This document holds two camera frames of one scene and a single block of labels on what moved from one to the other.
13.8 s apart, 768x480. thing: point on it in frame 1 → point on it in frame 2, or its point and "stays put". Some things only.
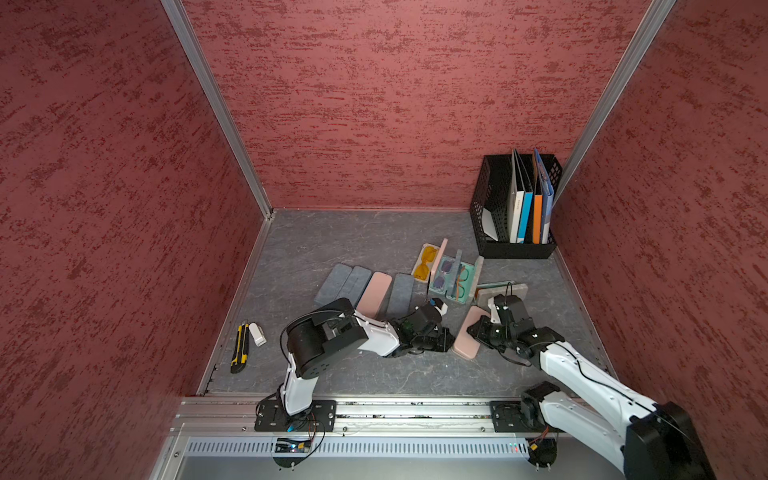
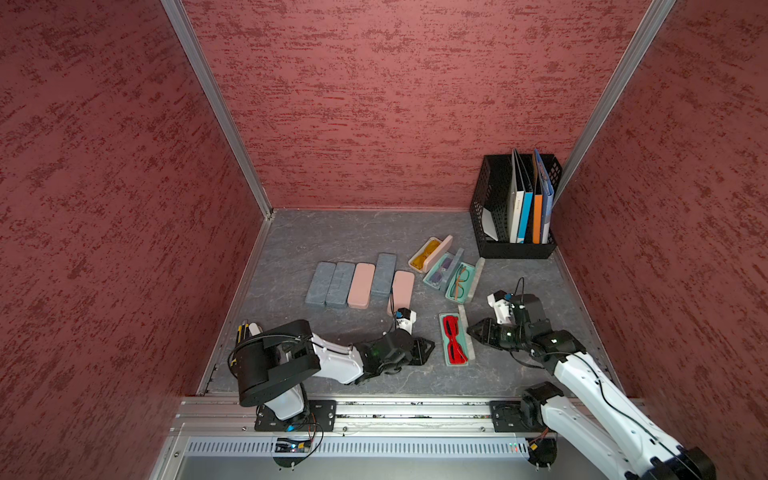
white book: (515, 198) stays put
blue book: (547, 197) stays put
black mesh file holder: (489, 209) stays put
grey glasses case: (332, 284) → (320, 283)
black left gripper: (444, 344) → (420, 344)
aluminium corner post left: (181, 22) stays put
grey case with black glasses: (355, 284) → (339, 286)
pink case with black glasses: (465, 343) → (402, 292)
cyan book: (528, 199) stays put
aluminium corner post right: (646, 31) stays put
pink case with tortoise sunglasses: (374, 295) → (361, 286)
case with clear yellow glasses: (399, 303) → (383, 275)
